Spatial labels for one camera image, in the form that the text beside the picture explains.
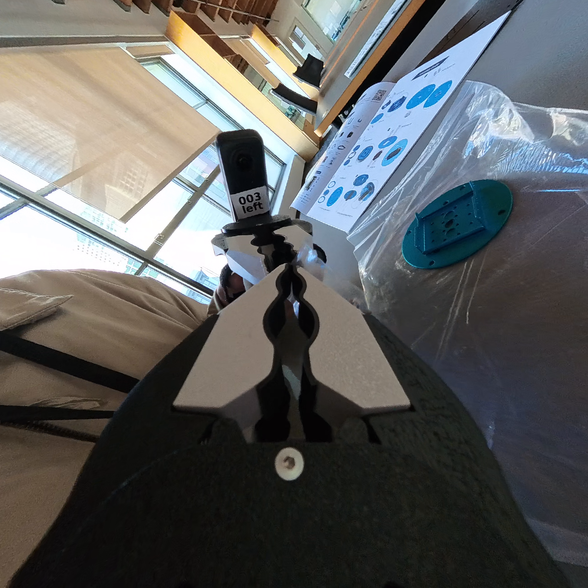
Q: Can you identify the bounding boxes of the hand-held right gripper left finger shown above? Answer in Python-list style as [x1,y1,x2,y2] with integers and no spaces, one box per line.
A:
[172,265,295,444]

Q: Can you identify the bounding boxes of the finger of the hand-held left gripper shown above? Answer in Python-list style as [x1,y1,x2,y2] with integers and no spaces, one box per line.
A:
[213,233,268,286]
[279,229,314,259]

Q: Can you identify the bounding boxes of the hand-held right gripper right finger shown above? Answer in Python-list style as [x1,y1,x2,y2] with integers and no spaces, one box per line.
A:
[290,266,412,443]

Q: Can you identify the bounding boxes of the small labelled clear zip bag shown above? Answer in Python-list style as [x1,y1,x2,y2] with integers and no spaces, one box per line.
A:
[281,245,332,401]

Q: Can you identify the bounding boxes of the clear plastic bag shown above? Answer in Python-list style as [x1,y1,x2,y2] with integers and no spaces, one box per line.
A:
[347,80,588,575]

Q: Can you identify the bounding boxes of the blue perforated round metal plate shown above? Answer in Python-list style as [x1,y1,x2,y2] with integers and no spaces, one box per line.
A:
[402,179,513,271]

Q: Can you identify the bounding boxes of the grey office desk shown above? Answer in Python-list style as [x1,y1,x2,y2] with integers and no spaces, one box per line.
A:
[315,0,429,137]

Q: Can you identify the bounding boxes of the person's left hand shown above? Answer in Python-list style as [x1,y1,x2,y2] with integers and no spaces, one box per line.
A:
[213,266,252,308]

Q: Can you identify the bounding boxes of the black office chair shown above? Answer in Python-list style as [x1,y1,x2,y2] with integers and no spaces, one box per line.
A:
[294,53,325,86]
[271,83,319,116]

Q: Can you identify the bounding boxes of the assembly guide booklet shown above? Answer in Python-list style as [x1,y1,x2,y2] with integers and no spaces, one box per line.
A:
[292,10,513,233]

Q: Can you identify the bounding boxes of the beige roller blind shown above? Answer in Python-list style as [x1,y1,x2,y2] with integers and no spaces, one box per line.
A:
[0,46,245,227]

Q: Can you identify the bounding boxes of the large glass window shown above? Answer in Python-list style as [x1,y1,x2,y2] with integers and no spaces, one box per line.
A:
[0,55,300,305]

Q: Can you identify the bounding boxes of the printed paper sheet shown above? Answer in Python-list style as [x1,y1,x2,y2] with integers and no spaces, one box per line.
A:
[345,0,410,80]

